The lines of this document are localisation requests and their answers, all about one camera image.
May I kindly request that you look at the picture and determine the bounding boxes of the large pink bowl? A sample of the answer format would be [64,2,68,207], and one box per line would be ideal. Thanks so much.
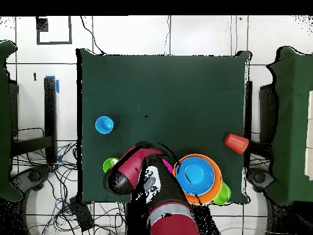
[162,158,175,174]

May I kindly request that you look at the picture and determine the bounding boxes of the light blue cup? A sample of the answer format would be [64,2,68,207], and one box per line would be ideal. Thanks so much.
[94,115,116,135]

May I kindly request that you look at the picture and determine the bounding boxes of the light blue bowl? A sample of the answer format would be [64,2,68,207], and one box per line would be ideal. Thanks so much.
[175,156,216,197]

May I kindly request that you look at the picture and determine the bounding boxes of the red-orange cup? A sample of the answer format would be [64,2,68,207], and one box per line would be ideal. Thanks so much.
[224,133,250,155]

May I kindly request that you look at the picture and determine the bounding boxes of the large orange bowl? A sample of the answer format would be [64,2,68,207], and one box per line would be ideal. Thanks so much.
[172,153,224,206]

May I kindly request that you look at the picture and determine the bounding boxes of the small green bowl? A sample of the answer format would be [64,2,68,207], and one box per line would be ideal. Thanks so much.
[213,181,232,206]

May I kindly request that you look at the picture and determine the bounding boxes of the dark green tablecloth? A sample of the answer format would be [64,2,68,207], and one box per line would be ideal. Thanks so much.
[76,48,251,205]

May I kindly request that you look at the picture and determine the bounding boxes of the green cup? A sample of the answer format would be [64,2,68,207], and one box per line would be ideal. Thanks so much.
[103,157,120,174]

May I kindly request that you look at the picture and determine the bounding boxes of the black upright bar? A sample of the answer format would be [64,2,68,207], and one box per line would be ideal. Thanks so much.
[244,80,253,168]

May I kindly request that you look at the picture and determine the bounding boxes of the black power strip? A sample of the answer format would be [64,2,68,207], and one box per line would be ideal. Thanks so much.
[68,195,95,232]

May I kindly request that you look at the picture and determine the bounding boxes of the black stand base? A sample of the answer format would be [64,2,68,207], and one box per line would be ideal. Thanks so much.
[12,165,52,193]
[246,167,276,193]

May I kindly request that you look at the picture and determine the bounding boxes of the green covered side table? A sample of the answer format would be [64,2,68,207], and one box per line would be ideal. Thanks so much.
[0,40,24,203]
[265,46,313,206]

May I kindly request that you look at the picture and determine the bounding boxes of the white boxes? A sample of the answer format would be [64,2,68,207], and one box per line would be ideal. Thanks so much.
[304,90,313,182]

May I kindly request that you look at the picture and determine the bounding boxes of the floor cable tangle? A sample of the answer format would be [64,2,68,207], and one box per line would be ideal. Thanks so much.
[12,141,128,235]

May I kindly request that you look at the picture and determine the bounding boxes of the black L-shaped frame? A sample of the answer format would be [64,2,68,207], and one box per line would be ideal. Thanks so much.
[10,76,57,164]

